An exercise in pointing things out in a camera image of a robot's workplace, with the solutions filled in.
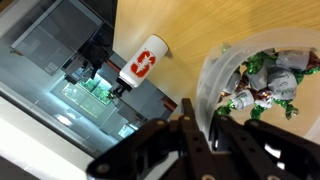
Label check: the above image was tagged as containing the white bottle with red logo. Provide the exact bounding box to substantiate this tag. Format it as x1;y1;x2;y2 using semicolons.
112;34;170;99

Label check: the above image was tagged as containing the clear plastic bowl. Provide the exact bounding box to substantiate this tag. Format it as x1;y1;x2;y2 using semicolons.
194;27;320;145

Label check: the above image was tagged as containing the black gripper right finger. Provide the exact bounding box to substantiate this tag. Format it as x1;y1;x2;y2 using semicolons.
209;114;320;180

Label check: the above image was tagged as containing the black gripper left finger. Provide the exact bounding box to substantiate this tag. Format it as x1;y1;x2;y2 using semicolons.
86;97;222;180

